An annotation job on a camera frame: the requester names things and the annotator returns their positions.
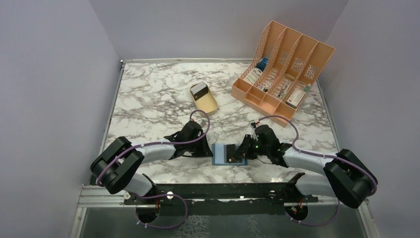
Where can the stack of cards in tray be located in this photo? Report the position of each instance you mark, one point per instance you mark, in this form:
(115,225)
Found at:
(199,90)

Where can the small items in organizer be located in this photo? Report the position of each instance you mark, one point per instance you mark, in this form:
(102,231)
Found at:
(265,87)

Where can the black mounting rail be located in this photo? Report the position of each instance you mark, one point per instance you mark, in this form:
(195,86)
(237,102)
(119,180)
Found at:
(213,199)

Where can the red white medicine box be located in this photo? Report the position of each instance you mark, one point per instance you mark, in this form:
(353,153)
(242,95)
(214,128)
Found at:
(295,98)

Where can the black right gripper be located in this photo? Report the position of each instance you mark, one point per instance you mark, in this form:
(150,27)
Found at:
(243,149)

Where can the orange file organizer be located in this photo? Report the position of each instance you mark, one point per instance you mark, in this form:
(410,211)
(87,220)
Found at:
(295,60)

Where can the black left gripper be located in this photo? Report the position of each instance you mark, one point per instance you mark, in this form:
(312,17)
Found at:
(205,150)

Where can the white box in organizer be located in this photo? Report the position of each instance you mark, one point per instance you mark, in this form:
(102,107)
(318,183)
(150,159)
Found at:
(253,75)

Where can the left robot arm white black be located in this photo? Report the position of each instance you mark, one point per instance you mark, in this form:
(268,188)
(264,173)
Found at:
(116,166)

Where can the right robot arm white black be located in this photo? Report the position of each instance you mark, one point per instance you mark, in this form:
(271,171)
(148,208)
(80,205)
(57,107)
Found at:
(341,175)

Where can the blue card holder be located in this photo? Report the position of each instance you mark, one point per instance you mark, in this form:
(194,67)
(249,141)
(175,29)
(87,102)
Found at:
(218,156)

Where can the beige oval tray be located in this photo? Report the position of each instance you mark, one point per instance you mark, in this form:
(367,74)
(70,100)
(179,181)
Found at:
(207,103)

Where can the blue bottle in organizer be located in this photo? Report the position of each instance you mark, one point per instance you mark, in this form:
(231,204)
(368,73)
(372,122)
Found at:
(262,64)

